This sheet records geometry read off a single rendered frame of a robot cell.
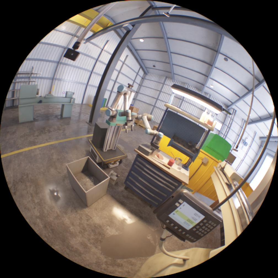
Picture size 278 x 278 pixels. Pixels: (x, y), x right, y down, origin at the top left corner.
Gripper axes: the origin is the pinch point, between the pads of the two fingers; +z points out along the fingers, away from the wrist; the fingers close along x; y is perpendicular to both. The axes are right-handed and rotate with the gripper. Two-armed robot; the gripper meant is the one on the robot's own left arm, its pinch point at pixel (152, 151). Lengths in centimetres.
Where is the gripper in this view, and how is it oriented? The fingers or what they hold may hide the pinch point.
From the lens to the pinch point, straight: 137.8
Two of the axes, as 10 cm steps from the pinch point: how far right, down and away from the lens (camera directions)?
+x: 7.9, 4.9, -3.7
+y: -4.9, 1.5, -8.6
